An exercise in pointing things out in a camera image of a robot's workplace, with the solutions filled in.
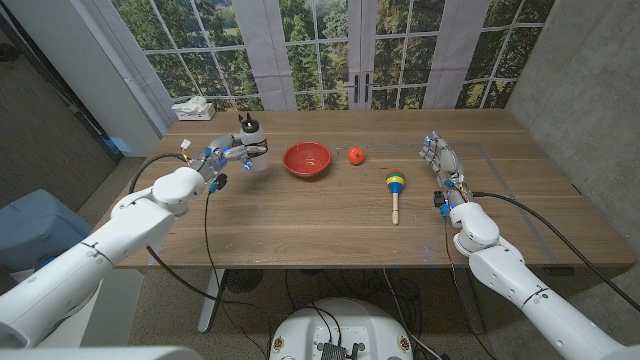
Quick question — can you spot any colourful wooden maraca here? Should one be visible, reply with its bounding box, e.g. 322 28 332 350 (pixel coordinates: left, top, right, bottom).
384 168 406 226

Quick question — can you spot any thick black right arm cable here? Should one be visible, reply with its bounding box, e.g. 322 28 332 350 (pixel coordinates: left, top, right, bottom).
472 191 640 314

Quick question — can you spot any blue plastic bin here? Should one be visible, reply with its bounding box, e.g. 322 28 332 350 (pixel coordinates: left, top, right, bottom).
0 188 94 274

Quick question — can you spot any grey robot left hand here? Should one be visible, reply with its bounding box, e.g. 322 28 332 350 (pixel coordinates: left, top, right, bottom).
189 132 269 184

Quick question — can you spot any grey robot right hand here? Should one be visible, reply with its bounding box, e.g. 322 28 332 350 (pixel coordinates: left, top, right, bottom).
419 130 471 206

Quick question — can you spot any red bowl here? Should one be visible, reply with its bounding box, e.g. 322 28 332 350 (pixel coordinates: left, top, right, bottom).
282 141 333 179

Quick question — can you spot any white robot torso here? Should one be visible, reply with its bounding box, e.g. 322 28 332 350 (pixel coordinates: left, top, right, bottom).
268 297 414 360

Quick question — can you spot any black round floor fan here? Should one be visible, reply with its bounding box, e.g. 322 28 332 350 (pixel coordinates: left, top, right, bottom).
224 268 265 294

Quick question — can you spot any printed window backdrop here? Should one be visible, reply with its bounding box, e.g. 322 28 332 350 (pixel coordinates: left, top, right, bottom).
82 0 556 136

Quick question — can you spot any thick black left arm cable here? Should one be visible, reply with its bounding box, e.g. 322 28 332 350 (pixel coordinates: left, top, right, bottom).
128 152 274 321

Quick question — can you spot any grey table leg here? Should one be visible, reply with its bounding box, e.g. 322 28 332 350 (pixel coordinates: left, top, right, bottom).
452 268 485 335

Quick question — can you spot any white table leg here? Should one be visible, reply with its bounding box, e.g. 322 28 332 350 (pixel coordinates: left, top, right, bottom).
197 268 226 334

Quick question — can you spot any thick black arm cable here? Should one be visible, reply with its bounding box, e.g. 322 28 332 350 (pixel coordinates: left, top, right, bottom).
472 191 640 314
128 152 274 321

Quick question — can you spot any oil cruet with black nozzle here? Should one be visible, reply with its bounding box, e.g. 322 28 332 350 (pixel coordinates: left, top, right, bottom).
238 112 271 172

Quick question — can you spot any white tissue box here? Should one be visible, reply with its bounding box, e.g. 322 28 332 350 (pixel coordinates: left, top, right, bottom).
171 96 217 122

